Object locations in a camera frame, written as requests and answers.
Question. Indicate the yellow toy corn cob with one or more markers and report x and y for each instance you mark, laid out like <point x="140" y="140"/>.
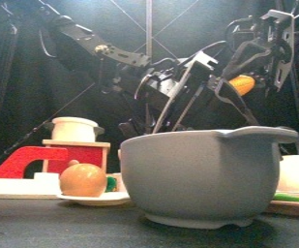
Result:
<point x="243" y="85"/>

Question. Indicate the green corn husk piece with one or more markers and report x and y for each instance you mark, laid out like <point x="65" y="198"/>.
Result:
<point x="291" y="198"/>

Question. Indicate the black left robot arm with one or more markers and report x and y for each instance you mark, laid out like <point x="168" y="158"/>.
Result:
<point x="81" y="35"/>

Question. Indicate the large grey mixing bowl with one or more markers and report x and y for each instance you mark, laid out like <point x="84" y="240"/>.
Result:
<point x="199" y="174"/>

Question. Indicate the white toy pot grey rim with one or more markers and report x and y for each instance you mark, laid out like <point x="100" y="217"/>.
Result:
<point x="75" y="130"/>

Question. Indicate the red wooden toy stove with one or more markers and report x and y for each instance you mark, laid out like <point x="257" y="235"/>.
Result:
<point x="84" y="154"/>

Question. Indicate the small green toy piece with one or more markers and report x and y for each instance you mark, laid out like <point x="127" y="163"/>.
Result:
<point x="111" y="184"/>

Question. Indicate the black cloth curtain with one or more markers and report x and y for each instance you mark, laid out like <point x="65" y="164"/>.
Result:
<point x="8" y="80"/>

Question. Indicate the small white plate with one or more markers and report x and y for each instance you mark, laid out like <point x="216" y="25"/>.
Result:
<point x="97" y="199"/>

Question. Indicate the pink plastic tray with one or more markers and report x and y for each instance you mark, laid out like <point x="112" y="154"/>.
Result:
<point x="291" y="208"/>

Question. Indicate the red toy faucet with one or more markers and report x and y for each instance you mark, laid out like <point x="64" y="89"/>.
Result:
<point x="17" y="161"/>

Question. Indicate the white toy sink base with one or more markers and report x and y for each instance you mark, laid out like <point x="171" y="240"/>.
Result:
<point x="13" y="187"/>

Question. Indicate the grey metal frame pole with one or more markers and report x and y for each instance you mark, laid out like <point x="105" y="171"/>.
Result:
<point x="148" y="29"/>

